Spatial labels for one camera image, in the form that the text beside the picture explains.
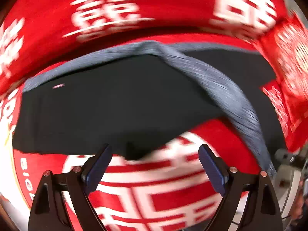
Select black pants with grey trim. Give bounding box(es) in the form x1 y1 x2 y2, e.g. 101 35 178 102
13 41 285 175

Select red embroidered pillow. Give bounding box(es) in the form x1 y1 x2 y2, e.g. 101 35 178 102
254 12 307 152

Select red sofa back cushion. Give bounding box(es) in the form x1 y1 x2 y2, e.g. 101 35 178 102
1 0 287 94

